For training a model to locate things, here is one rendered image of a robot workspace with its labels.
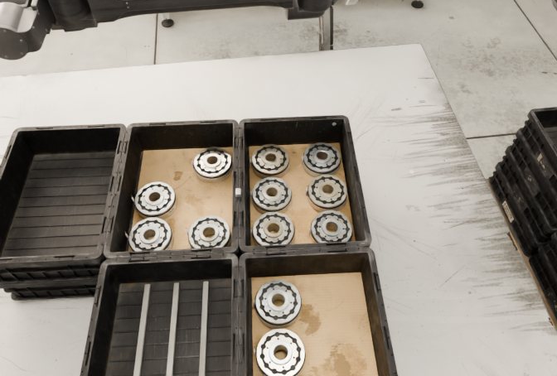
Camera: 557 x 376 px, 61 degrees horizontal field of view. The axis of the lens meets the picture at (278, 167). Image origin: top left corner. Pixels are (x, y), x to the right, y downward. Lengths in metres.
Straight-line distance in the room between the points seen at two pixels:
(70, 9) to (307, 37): 2.37
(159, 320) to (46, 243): 0.36
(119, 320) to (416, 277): 0.75
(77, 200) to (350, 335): 0.77
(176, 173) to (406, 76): 0.92
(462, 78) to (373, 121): 1.41
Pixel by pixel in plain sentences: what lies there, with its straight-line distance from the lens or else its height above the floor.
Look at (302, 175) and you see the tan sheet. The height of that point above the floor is 0.83.
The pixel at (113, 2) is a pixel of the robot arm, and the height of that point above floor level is 1.46.
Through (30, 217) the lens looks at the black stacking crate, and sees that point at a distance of 1.37.
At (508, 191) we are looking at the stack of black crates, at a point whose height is 0.25.
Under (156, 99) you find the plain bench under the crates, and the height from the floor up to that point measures 0.70.
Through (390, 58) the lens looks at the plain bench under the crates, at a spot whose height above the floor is 0.70.
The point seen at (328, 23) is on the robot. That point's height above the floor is 0.71.
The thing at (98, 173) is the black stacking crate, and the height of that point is 0.83.
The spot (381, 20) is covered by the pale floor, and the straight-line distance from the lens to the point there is 3.26.
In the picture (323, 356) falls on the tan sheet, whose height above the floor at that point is 0.83.
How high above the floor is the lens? 1.87
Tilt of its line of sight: 53 degrees down
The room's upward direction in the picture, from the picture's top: straight up
